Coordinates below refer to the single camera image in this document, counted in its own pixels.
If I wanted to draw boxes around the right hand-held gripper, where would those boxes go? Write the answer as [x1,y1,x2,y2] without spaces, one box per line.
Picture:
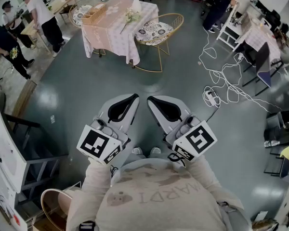
[146,95,218,163]

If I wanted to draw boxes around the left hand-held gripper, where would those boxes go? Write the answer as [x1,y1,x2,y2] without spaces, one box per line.
[76,93,140,166]

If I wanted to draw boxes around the pink white artificial flowers bunch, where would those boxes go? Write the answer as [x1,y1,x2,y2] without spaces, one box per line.
[119,7,142,35]

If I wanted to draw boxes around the white ceramic vase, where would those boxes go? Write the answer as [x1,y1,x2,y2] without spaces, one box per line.
[131,0,142,13]

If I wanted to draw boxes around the person's right forearm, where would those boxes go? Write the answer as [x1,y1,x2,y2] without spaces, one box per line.
[183,153,232,202]

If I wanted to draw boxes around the person's left forearm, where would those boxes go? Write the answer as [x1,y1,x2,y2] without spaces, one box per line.
[80,156,113,216]

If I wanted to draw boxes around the white power strip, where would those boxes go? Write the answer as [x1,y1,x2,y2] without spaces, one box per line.
[203,90,221,107]

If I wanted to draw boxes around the pink checked cloth covered table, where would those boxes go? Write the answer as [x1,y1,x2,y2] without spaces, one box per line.
[80,0,159,68]

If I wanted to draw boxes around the black white floral cushion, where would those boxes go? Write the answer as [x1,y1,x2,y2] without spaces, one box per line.
[135,21,174,42]
[72,5,93,26]

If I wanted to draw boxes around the person's torso in beige sweatshirt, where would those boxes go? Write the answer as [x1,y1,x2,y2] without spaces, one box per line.
[66,157,252,231]

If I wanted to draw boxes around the black metal rack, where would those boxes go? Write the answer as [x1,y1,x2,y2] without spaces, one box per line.
[4,113,68,206]

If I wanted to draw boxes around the wooden floor board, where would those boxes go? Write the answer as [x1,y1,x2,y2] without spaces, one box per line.
[12,79,38,120]

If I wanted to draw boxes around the wicker basket organizer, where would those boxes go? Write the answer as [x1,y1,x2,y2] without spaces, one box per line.
[81,3,107,26]

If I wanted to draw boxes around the dark grey chair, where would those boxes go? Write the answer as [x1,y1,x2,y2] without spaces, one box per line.
[242,41,285,96]

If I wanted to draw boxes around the pale checked cloth side table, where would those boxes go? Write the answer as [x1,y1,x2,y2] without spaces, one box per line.
[240,11,284,64]

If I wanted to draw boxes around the black metal shelf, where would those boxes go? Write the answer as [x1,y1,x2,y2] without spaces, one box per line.
[263,109,289,178]

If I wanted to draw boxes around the white drawer cabinet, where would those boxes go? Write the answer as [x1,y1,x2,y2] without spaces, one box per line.
[0,111,27,231]

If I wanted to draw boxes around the white cauliflower floret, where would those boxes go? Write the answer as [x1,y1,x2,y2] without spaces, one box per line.
[9,46,19,60]

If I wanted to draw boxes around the light wooden side table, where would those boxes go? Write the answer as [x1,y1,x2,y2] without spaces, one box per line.
[48,0,80,25]
[20,18,51,54]

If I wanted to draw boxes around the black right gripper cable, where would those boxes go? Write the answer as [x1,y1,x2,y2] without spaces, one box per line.
[167,153,186,167]

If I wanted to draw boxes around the tangled white floor cables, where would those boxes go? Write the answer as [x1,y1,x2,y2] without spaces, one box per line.
[197,26,289,113]

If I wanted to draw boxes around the gold wire round chair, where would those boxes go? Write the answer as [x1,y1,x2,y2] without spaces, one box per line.
[68,0,102,29]
[131,13,184,73]

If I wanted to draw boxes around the white frame shelf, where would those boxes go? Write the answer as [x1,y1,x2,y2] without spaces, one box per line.
[216,3,246,52]

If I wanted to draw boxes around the black strap buckle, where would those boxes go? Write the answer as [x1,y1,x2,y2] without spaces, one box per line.
[79,221,96,231]

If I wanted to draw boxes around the grey shoulder strap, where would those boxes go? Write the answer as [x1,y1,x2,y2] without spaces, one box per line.
[216,201,251,231]

